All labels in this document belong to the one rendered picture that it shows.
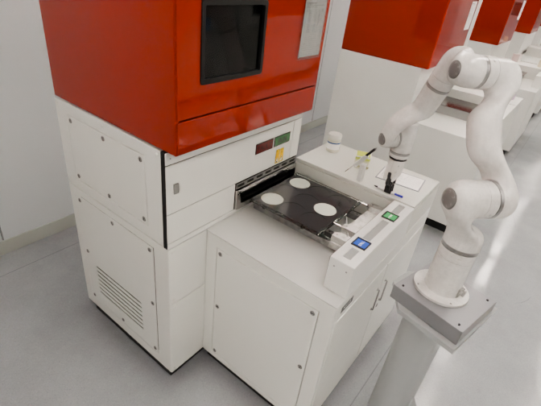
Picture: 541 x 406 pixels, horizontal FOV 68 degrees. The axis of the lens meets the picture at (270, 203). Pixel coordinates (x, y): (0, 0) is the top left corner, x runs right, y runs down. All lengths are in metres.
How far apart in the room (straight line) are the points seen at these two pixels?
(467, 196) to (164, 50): 0.97
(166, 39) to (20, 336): 1.79
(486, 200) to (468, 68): 0.39
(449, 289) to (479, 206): 0.33
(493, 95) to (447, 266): 0.55
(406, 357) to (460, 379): 0.87
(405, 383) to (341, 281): 0.56
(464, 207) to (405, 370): 0.74
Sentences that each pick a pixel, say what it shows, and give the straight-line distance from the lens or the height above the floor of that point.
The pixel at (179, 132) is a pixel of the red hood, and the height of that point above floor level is 1.31.
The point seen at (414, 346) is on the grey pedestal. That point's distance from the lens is 1.66.
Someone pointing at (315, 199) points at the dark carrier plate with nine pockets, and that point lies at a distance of 1.81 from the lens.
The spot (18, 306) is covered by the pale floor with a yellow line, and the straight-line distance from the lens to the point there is 2.69.
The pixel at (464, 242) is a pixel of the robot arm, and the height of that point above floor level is 1.11.
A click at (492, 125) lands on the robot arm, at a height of 1.45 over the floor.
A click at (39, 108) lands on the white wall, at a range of 2.81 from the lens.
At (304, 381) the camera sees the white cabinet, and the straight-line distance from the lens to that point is 1.76.
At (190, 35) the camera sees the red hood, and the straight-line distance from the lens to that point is 1.25.
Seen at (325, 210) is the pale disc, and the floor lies 0.90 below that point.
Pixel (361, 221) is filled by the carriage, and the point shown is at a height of 0.88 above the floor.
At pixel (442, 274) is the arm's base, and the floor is 0.97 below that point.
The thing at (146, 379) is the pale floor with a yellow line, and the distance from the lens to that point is 2.21.
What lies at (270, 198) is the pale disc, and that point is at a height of 0.90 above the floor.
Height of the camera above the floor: 1.80
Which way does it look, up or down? 31 degrees down
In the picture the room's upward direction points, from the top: 7 degrees clockwise
